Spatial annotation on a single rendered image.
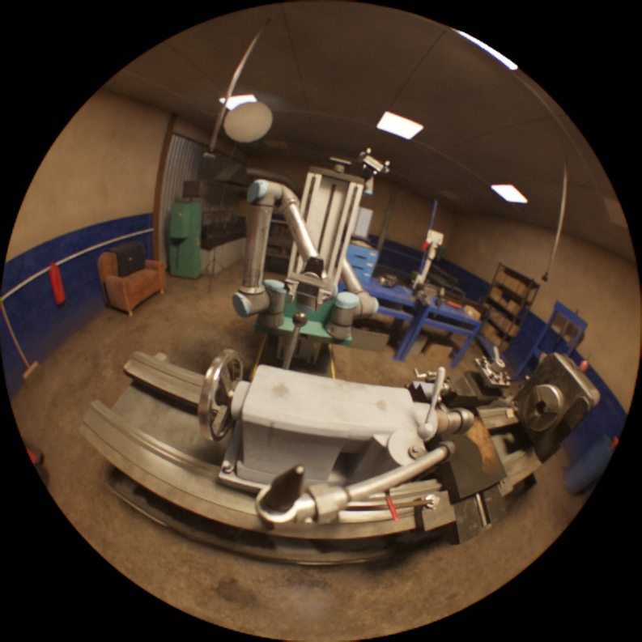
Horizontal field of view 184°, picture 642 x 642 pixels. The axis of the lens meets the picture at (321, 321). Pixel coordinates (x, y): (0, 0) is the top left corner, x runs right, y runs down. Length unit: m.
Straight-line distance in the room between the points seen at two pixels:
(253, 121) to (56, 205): 2.92
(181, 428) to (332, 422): 0.66
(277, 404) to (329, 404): 0.10
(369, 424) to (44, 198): 3.56
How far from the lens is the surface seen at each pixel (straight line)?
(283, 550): 1.09
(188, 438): 0.87
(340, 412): 0.40
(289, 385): 0.42
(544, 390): 1.34
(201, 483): 0.68
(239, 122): 3.46
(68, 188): 3.51
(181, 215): 3.90
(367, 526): 0.71
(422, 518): 0.76
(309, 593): 1.58
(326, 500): 0.22
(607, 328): 4.85
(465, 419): 0.65
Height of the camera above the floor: 1.48
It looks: 29 degrees down
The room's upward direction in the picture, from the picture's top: 14 degrees clockwise
